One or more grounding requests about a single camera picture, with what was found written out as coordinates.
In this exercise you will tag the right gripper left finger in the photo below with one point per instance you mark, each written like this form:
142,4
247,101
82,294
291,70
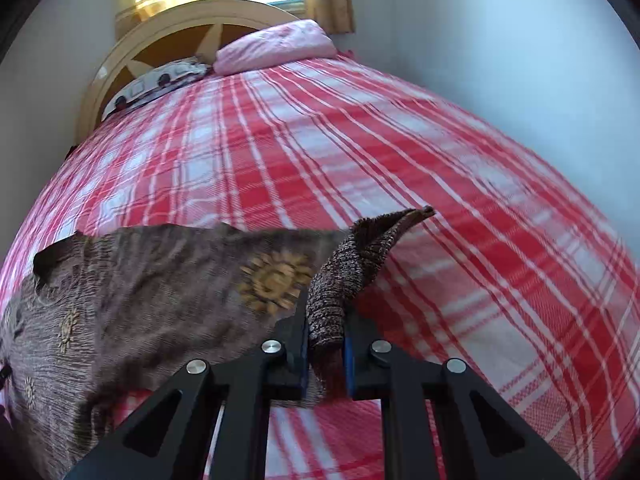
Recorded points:
208,420

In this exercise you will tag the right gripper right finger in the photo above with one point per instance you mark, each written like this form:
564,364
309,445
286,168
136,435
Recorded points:
442,420

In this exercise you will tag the brown knit sweater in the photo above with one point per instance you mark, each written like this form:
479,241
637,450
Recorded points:
99,317

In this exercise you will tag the red white plaid bedspread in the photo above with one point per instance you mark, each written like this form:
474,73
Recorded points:
517,273

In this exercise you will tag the white patterned pillow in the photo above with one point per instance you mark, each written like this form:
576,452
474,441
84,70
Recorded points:
156,83

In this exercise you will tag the cream wooden headboard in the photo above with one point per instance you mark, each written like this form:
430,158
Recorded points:
197,29

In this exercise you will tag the pink pillow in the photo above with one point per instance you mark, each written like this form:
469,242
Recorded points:
274,46

